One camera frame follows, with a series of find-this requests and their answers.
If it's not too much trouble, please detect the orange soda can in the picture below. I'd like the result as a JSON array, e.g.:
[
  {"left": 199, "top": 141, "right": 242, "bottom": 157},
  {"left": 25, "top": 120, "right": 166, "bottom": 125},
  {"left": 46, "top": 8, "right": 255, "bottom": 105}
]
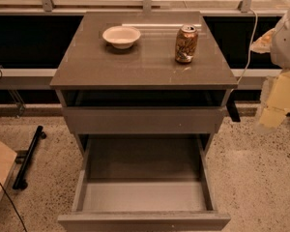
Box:
[{"left": 175, "top": 24, "right": 198, "bottom": 64}]

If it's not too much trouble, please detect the white cable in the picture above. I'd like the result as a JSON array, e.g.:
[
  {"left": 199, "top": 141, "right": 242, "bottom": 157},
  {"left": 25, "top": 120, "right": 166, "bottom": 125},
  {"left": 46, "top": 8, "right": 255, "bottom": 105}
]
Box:
[{"left": 236, "top": 8, "right": 259, "bottom": 84}]

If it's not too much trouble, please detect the grey top drawer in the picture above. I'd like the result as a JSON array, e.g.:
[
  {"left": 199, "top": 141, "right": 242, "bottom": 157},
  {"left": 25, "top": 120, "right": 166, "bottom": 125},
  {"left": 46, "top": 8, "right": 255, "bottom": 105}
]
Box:
[{"left": 62, "top": 107, "right": 225, "bottom": 134}]

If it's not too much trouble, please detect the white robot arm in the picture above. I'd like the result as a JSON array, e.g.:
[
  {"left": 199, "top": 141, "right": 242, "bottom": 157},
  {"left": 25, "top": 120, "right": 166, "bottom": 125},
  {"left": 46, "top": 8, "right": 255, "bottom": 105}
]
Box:
[{"left": 250, "top": 9, "right": 290, "bottom": 134}]

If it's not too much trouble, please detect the grey drawer cabinet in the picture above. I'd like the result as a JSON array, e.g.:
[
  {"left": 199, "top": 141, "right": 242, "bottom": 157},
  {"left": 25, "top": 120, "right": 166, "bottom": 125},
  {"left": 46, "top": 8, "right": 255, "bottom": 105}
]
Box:
[{"left": 54, "top": 11, "right": 234, "bottom": 150}]

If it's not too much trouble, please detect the black bar with wheels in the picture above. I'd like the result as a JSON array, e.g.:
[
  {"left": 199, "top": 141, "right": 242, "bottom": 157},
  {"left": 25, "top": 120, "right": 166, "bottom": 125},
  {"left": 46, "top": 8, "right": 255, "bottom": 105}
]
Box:
[{"left": 13, "top": 126, "right": 46, "bottom": 189}]

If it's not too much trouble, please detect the black cable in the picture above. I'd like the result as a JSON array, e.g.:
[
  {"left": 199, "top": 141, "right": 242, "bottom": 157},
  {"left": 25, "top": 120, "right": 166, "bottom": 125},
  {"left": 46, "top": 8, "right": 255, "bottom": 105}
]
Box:
[{"left": 0, "top": 161, "right": 29, "bottom": 232}]

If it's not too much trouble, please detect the white bowl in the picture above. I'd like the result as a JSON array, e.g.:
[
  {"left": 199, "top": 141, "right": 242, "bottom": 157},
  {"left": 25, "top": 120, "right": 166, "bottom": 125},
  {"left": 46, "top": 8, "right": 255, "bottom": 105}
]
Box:
[{"left": 102, "top": 26, "right": 141, "bottom": 49}]

